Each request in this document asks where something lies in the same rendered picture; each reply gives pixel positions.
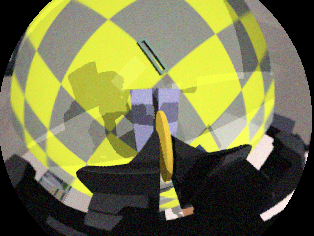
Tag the gold coin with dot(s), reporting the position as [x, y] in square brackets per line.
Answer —
[165, 151]

